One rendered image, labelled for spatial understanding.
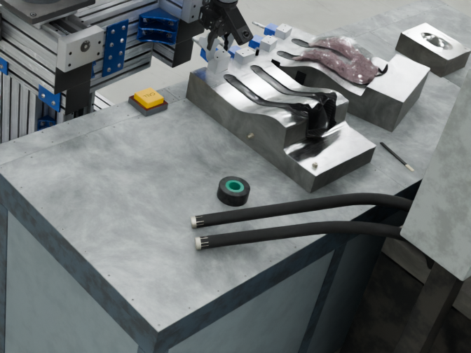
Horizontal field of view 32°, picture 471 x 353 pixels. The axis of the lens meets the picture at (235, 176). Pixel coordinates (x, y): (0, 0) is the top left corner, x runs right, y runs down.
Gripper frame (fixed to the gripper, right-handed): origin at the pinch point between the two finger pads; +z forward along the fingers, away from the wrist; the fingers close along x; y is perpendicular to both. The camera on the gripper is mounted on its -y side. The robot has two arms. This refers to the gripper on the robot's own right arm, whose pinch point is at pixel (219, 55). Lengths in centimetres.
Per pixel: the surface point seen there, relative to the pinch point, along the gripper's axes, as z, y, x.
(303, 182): 4.7, -45.2, 8.7
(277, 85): 5.6, -14.3, -11.5
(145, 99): 7.5, 2.6, 23.4
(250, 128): 3.9, -23.8, 8.3
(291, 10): 137, 108, -180
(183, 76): 119, 85, -78
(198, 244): -2, -47, 48
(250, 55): 4.0, -2.1, -11.7
